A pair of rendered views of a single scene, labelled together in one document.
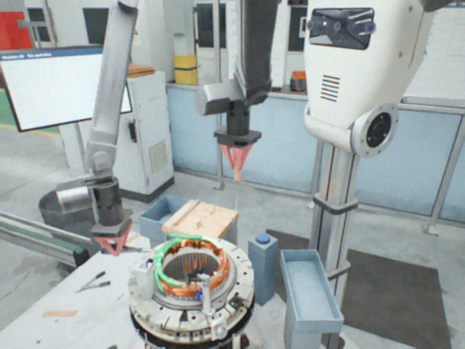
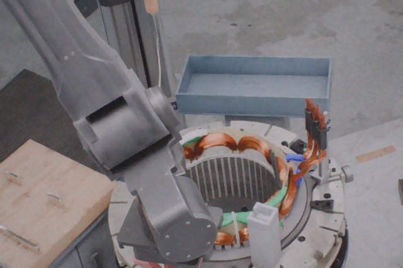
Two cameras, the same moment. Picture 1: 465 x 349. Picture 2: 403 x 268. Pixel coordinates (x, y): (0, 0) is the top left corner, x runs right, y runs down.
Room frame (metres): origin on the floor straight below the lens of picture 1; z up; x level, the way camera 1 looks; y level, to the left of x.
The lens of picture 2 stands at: (0.44, 0.83, 1.90)
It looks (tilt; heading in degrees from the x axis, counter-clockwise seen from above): 43 degrees down; 287
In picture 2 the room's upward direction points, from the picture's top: 9 degrees counter-clockwise
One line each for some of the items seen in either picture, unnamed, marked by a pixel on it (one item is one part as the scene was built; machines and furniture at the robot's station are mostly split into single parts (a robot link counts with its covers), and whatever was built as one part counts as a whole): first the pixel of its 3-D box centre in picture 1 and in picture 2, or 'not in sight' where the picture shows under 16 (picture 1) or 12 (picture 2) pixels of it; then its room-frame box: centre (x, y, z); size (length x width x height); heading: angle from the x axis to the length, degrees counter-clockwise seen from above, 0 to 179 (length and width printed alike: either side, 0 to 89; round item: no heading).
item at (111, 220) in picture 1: (111, 213); (167, 212); (0.66, 0.30, 1.27); 0.10 x 0.07 x 0.07; 175
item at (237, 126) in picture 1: (237, 124); not in sight; (0.74, -0.01, 1.47); 0.10 x 0.07 x 0.07; 61
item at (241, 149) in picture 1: (235, 152); not in sight; (0.74, 0.00, 1.40); 0.07 x 0.07 x 0.09; 61
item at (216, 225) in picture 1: (201, 221); (28, 206); (0.94, 0.12, 1.05); 0.20 x 0.19 x 0.02; 65
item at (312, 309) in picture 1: (303, 318); (259, 138); (0.65, -0.19, 0.92); 0.25 x 0.11 x 0.28; 1
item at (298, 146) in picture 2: (235, 302); (300, 148); (0.56, 0.00, 1.09); 0.03 x 0.02 x 0.02; 146
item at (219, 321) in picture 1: (217, 326); (333, 178); (0.51, 0.04, 1.07); 0.04 x 0.02 x 0.05; 117
